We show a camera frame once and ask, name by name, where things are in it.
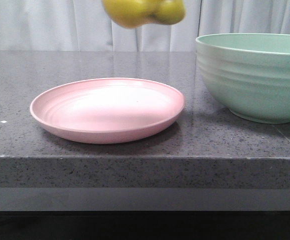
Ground yellow banana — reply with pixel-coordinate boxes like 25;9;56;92
102;0;186;29

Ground pink plate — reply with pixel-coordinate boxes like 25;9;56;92
30;77;185;144

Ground green bowl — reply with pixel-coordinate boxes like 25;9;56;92
196;33;290;124

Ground white curtain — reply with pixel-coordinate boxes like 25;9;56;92
0;0;290;52

